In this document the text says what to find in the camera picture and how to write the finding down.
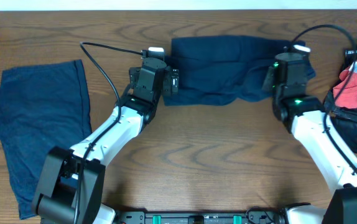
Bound navy blue shorts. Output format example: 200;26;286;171
162;35;317;106

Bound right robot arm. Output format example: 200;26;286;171
266;52;357;223

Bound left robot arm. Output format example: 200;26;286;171
31;57;179;223

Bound navy blue folded garment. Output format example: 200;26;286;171
0;60;92;220

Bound black garment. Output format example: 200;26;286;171
323;50;357;153

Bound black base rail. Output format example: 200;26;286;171
113;209;287;224

